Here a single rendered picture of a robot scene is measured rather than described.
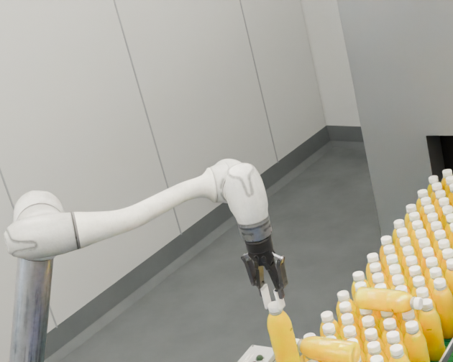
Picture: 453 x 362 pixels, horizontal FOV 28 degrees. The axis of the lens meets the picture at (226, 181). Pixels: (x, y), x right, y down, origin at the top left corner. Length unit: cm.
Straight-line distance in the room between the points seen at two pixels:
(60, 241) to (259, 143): 442
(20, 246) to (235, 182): 58
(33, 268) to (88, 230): 26
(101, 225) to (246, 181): 40
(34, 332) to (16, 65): 270
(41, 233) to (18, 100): 283
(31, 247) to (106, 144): 323
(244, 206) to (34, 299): 65
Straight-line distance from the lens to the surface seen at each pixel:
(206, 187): 255
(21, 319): 263
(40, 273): 257
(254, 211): 243
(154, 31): 584
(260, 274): 258
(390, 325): 288
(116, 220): 238
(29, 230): 236
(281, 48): 686
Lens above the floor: 268
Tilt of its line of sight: 22 degrees down
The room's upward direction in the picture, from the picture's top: 15 degrees counter-clockwise
